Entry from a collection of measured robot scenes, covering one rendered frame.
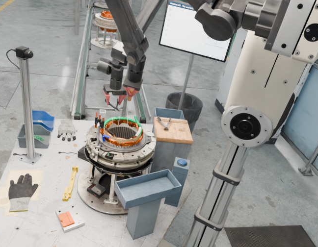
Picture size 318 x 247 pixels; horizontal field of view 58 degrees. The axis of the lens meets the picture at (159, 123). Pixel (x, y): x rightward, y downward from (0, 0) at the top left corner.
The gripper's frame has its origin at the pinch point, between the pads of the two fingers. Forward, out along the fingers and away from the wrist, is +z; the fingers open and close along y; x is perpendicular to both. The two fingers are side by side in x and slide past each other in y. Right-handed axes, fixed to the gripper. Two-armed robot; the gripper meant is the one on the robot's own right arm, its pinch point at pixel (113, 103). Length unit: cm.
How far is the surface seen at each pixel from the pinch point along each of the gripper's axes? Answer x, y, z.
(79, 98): -79, 3, 44
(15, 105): -202, 55, 124
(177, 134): 16.6, -30.9, 9.9
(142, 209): 52, 0, 18
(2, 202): 20, 52, 38
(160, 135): 16.9, -21.0, 9.9
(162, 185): 45.8, -10.6, 12.8
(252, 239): 32, -117, 115
